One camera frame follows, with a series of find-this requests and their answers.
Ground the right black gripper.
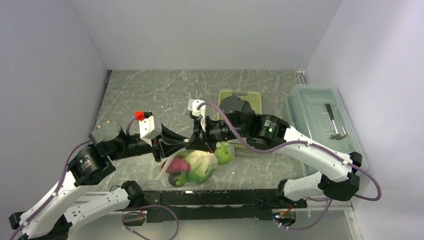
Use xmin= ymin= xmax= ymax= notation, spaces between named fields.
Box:
xmin=186 ymin=113 xmax=248 ymax=154

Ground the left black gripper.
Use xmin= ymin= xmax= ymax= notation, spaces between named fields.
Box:
xmin=108 ymin=121 xmax=191 ymax=162

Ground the green perforated plastic basket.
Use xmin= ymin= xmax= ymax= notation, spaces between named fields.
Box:
xmin=218 ymin=90 xmax=262 ymax=141

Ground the dark red sweet potato toy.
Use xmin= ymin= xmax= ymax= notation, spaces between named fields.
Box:
xmin=165 ymin=156 xmax=191 ymax=174

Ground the clear polka dot zip bag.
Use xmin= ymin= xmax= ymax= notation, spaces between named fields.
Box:
xmin=148 ymin=143 xmax=235 ymax=188

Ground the green grapes toy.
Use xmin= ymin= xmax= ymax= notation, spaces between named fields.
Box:
xmin=168 ymin=172 xmax=187 ymax=188

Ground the green apple toy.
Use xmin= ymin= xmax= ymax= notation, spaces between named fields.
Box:
xmin=214 ymin=143 xmax=234 ymax=166

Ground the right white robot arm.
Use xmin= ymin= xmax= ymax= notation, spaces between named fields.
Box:
xmin=188 ymin=96 xmax=362 ymax=208

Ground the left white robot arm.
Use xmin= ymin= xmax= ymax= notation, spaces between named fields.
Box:
xmin=9 ymin=117 xmax=193 ymax=240

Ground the clear plastic storage box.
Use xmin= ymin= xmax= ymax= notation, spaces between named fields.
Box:
xmin=285 ymin=84 xmax=363 ymax=154

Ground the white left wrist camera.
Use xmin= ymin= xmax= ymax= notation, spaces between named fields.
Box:
xmin=134 ymin=111 xmax=162 ymax=140

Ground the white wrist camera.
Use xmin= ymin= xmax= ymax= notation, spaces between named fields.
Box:
xmin=187 ymin=99 xmax=207 ymax=132
xmin=134 ymin=111 xmax=162 ymax=140

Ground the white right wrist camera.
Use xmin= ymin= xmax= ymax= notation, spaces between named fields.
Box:
xmin=187 ymin=99 xmax=207 ymax=132

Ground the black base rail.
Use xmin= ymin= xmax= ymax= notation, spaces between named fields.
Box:
xmin=127 ymin=189 xmax=308 ymax=223

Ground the black handled hammer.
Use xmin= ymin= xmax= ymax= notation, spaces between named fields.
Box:
xmin=325 ymin=103 xmax=347 ymax=141

